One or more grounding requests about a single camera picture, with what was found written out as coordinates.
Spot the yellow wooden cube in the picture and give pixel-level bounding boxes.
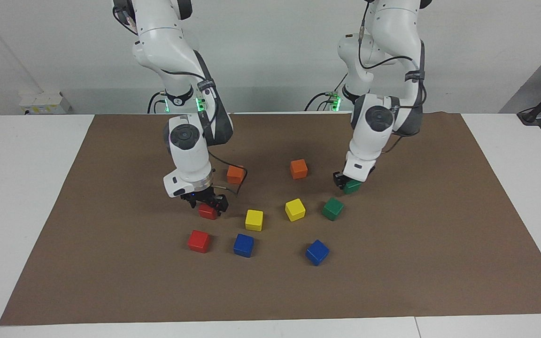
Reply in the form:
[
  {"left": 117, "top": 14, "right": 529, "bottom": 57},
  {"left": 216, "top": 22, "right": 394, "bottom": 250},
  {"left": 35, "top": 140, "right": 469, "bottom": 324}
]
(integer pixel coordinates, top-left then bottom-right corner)
[
  {"left": 245, "top": 209, "right": 264, "bottom": 231},
  {"left": 285, "top": 198, "right": 307, "bottom": 222}
]

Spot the orange wooden cube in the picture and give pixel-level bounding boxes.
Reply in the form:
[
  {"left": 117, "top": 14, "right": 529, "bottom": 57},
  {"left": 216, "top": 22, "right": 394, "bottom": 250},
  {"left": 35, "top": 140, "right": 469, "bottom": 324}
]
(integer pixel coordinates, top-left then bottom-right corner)
[
  {"left": 226, "top": 165, "right": 246, "bottom": 184},
  {"left": 290, "top": 159, "right": 309, "bottom": 180}
]

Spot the blue wooden cube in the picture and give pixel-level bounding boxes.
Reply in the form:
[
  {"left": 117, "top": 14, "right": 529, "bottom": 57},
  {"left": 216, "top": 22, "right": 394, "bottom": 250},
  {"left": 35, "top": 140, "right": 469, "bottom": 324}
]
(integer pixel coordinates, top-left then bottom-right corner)
[
  {"left": 305, "top": 239, "right": 330, "bottom": 267},
  {"left": 233, "top": 233, "right": 255, "bottom": 258}
]

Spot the brown table mat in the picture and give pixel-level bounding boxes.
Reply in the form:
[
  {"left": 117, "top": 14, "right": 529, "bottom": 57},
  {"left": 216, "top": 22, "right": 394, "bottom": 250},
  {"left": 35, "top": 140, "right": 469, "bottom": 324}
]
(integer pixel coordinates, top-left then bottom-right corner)
[{"left": 0, "top": 113, "right": 541, "bottom": 326}]

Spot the white power strip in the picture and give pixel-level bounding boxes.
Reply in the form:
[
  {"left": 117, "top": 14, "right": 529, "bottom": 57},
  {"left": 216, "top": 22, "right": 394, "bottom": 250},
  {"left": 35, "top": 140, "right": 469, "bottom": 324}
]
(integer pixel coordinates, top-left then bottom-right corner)
[{"left": 19, "top": 92, "right": 71, "bottom": 115}]

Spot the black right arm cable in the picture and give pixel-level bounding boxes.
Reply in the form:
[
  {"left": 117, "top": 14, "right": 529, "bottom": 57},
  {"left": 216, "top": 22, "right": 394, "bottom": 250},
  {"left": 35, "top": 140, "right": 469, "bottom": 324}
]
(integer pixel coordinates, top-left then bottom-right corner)
[{"left": 160, "top": 69, "right": 248, "bottom": 196}]

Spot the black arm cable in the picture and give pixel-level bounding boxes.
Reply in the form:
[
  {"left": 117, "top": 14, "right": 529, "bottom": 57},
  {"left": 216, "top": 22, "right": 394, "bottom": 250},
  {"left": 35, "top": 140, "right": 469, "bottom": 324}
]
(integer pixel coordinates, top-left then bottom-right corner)
[
  {"left": 358, "top": 0, "right": 424, "bottom": 153},
  {"left": 160, "top": 69, "right": 248, "bottom": 196}
]

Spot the black base cable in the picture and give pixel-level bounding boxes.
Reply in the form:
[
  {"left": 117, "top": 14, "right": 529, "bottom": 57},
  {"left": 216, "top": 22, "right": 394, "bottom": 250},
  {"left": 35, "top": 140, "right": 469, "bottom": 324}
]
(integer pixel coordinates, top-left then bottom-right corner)
[
  {"left": 304, "top": 70, "right": 349, "bottom": 112},
  {"left": 147, "top": 92, "right": 168, "bottom": 114}
]

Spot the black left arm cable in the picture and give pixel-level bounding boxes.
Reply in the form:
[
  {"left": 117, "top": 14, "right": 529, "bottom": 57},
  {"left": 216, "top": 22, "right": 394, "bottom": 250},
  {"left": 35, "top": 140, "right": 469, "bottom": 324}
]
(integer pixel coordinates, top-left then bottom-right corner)
[{"left": 358, "top": 0, "right": 424, "bottom": 153}]

